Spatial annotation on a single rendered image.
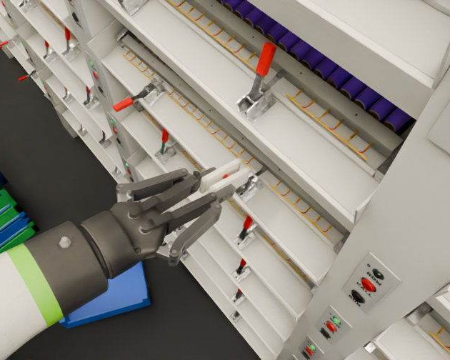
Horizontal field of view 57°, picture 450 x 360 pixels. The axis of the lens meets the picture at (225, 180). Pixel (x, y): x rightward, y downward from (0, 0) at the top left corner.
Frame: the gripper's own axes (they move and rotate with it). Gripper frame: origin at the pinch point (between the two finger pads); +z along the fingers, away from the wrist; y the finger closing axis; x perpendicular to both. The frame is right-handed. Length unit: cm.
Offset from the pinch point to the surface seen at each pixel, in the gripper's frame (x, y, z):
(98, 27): -0.7, -42.6, 4.3
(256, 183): -4.4, 0.8, 6.6
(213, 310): -99, -10, 23
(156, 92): -5.0, -25.7, 6.1
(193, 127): -6.1, -15.7, 7.1
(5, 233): -96, -78, -21
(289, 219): -6.0, 8.1, 7.4
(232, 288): -62, -3, 18
